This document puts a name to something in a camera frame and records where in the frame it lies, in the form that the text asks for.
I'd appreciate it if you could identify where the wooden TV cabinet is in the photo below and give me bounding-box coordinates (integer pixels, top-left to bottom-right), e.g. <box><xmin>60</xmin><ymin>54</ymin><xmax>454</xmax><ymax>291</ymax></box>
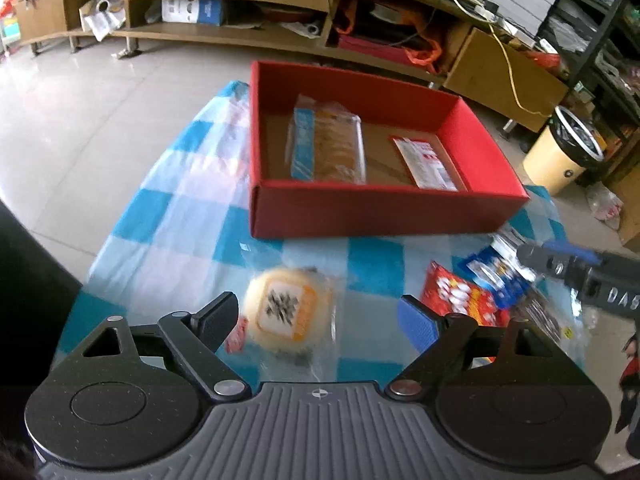
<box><xmin>12</xmin><ymin>0</ymin><xmax>571</xmax><ymax>133</ymax></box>

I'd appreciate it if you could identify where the round bun packet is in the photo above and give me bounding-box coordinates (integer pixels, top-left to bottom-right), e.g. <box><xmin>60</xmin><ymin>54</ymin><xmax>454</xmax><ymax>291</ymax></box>
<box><xmin>224</xmin><ymin>242</ymin><xmax>348</xmax><ymax>383</ymax></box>

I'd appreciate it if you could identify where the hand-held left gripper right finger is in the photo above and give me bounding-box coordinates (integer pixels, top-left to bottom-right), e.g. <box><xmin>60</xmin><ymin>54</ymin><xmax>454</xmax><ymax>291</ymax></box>
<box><xmin>385</xmin><ymin>294</ymin><xmax>583</xmax><ymax>403</ymax></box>

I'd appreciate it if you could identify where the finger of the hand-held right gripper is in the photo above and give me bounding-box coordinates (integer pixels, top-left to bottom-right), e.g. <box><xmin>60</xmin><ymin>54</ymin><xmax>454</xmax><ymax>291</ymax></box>
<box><xmin>516</xmin><ymin>244</ymin><xmax>591</xmax><ymax>286</ymax></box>
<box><xmin>544</xmin><ymin>240</ymin><xmax>603</xmax><ymax>265</ymax></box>

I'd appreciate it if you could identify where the plastic bag with red print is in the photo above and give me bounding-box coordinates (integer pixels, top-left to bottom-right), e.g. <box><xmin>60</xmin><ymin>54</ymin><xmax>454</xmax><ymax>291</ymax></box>
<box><xmin>585</xmin><ymin>182</ymin><xmax>626</xmax><ymax>231</ymax></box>

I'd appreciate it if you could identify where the red cardboard box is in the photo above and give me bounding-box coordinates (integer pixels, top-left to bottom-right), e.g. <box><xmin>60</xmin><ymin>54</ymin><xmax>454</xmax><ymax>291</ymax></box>
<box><xmin>248</xmin><ymin>60</ymin><xmax>531</xmax><ymax>240</ymax></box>

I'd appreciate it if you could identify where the blue white checked tablecloth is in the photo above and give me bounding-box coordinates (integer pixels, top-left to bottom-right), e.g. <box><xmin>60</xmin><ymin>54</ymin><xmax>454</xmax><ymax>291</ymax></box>
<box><xmin>55</xmin><ymin>80</ymin><xmax>606</xmax><ymax>411</ymax></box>

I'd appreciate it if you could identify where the clear plastic packet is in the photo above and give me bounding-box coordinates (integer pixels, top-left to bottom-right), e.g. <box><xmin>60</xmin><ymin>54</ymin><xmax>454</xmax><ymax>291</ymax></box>
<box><xmin>510</xmin><ymin>285</ymin><xmax>586</xmax><ymax>366</ymax></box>

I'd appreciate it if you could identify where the yellow cable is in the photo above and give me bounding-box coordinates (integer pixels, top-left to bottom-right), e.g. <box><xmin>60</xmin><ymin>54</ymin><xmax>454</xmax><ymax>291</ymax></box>
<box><xmin>487</xmin><ymin>15</ymin><xmax>551</xmax><ymax>116</ymax></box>

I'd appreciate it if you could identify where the cream trash bin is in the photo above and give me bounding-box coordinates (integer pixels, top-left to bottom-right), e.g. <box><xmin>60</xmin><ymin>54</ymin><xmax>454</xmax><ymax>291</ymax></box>
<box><xmin>522</xmin><ymin>106</ymin><xmax>608</xmax><ymax>197</ymax></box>

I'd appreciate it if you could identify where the red white flat packet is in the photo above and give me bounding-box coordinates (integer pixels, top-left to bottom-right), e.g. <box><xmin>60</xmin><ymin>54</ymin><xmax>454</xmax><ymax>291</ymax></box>
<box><xmin>389</xmin><ymin>135</ymin><xmax>461</xmax><ymax>191</ymax></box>

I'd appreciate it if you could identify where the waffle packet with blue edge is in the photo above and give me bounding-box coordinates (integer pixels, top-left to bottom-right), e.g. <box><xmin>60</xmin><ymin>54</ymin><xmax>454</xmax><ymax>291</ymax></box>
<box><xmin>285</xmin><ymin>94</ymin><xmax>366</xmax><ymax>184</ymax></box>

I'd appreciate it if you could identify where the white blue carton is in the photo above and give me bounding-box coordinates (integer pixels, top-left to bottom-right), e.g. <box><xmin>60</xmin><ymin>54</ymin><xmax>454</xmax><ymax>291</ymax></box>
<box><xmin>161</xmin><ymin>0</ymin><xmax>226</xmax><ymax>26</ymax></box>

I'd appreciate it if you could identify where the red gummy packet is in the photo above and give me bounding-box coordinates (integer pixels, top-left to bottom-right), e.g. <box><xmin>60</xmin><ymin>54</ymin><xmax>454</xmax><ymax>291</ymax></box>
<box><xmin>419</xmin><ymin>260</ymin><xmax>511</xmax><ymax>328</ymax></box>

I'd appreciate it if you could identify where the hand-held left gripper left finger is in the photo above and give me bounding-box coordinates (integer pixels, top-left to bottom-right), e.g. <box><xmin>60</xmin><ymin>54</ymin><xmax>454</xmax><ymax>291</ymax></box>
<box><xmin>52</xmin><ymin>291</ymin><xmax>252</xmax><ymax>403</ymax></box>

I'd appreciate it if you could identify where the black shelf rack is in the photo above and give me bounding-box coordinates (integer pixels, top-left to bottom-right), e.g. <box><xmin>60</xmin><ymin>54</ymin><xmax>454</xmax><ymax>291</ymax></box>
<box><xmin>537</xmin><ymin>0</ymin><xmax>640</xmax><ymax>161</ymax></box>

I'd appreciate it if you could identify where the blue sausage packet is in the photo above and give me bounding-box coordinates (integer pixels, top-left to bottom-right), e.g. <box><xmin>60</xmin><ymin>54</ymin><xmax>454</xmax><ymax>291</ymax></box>
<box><xmin>452</xmin><ymin>240</ymin><xmax>533</xmax><ymax>311</ymax></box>

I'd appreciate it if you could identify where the orange bag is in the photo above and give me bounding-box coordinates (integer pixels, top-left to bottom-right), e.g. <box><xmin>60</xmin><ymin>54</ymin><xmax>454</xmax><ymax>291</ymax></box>
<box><xmin>332</xmin><ymin>0</ymin><xmax>443</xmax><ymax>66</ymax></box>

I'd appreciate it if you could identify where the red flat case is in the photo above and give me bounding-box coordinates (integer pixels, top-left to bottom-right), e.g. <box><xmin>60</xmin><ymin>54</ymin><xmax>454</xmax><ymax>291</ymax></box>
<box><xmin>337</xmin><ymin>31</ymin><xmax>416</xmax><ymax>54</ymax></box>

